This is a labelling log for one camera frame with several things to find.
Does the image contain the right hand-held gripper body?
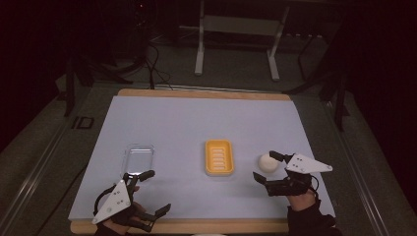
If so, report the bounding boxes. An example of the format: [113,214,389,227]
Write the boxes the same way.
[265,152,333,198]

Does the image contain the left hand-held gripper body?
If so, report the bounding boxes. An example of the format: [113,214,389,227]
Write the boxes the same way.
[91,173,155,232]

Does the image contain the white round soap bar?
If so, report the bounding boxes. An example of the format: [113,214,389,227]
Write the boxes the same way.
[258,153,280,173]

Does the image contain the clear plastic container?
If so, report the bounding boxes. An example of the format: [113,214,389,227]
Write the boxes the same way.
[121,143,155,177]

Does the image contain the yellow soap dish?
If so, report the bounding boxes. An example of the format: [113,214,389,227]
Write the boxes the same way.
[204,139,236,177]

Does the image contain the person's left hand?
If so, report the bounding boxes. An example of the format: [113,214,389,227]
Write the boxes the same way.
[101,185,148,236]

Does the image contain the person's right hand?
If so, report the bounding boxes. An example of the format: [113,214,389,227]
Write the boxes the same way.
[287,190,318,212]

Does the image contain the pale blue table mat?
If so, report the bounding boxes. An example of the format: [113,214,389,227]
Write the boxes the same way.
[68,94,336,221]

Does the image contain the black metal stand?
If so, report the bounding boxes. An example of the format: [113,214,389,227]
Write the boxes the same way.
[283,35,352,133]

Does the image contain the black tripod stand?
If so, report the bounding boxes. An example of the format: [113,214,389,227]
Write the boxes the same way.
[56,48,136,118]

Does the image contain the white metal stand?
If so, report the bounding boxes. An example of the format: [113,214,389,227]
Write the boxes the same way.
[194,0,291,83]

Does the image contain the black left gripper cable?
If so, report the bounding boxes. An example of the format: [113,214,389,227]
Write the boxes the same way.
[92,184,120,217]

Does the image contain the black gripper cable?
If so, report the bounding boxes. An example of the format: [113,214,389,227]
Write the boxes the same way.
[92,184,120,217]
[309,174,321,200]

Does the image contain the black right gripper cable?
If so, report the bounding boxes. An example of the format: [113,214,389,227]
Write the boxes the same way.
[309,174,321,200]

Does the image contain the black floor cable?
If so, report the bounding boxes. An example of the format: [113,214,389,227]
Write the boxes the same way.
[143,38,175,91]

